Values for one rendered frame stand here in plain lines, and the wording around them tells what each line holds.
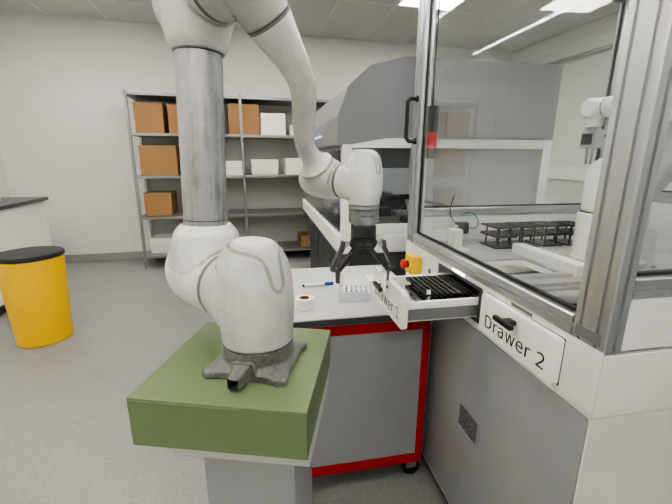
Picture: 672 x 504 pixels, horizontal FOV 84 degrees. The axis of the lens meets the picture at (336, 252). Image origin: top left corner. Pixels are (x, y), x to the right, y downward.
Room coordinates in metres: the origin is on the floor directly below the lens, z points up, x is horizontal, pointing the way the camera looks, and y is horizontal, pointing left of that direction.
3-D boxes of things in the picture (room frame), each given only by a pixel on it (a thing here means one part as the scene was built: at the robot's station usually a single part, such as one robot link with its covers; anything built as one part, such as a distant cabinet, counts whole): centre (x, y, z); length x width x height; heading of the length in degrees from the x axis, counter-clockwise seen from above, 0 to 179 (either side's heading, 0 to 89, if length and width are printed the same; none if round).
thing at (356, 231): (1.08, -0.08, 1.07); 0.08 x 0.07 x 0.09; 101
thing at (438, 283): (1.17, -0.37, 0.87); 0.22 x 0.18 x 0.06; 101
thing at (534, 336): (0.87, -0.45, 0.87); 0.29 x 0.02 x 0.11; 11
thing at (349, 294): (1.40, -0.07, 0.78); 0.12 x 0.08 x 0.04; 90
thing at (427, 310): (1.17, -0.38, 0.86); 0.40 x 0.26 x 0.06; 101
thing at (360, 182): (1.09, -0.07, 1.25); 0.13 x 0.11 x 0.16; 48
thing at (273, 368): (0.73, 0.18, 0.89); 0.22 x 0.18 x 0.06; 170
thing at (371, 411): (1.52, -0.02, 0.38); 0.62 x 0.58 x 0.76; 11
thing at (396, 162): (2.92, -0.41, 1.13); 1.78 x 1.14 x 0.45; 11
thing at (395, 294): (1.13, -0.17, 0.87); 0.29 x 0.02 x 0.11; 11
